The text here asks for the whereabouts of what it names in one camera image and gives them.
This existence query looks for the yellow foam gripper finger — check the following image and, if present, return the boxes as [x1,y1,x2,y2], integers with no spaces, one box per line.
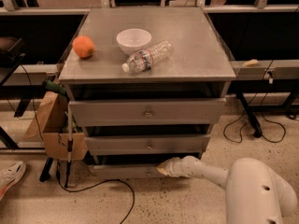
[157,161,169,175]

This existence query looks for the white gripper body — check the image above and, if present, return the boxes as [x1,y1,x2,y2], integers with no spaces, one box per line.
[164,158,185,177]

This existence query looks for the grey bottom drawer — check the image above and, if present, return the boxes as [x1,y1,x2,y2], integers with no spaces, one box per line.
[90,152,201,179]

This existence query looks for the grey drawer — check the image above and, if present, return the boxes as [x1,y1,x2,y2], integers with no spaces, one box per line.
[69,98,226,127]
[90,152,201,179]
[85,134,210,156]

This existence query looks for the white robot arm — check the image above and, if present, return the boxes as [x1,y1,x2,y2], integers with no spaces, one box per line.
[157,156,298,224]

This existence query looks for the grey middle drawer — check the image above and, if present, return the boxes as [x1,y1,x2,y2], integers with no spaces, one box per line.
[85,134,210,156]

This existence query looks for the grey top drawer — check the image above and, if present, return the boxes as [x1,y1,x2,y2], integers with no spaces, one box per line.
[69,98,226,127]

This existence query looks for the grey drawer cabinet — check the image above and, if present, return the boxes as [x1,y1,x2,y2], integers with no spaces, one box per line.
[57,7,237,180]

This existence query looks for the black table leg right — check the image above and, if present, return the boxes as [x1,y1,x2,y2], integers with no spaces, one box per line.
[236,92,263,138]

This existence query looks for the clear plastic water bottle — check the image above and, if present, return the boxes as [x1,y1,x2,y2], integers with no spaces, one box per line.
[121,40,174,74]

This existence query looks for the brown cardboard box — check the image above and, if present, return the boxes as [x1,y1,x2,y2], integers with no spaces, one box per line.
[22,91,90,161]

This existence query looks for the yellow foam scrap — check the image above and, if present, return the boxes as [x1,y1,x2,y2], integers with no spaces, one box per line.
[242,59,258,67]

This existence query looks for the white ceramic bowl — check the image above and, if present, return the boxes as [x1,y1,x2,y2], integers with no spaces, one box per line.
[117,28,151,55]

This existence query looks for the orange fruit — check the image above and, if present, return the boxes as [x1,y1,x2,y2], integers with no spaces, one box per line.
[72,35,95,59]

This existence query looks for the white sneaker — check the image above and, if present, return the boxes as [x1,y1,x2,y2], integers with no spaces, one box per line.
[0,161,26,201]

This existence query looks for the black floor cable front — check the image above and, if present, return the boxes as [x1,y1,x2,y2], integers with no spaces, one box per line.
[55,161,136,224]

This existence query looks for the green handled grabber stick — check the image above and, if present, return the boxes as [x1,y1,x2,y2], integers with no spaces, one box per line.
[43,80,73,189]

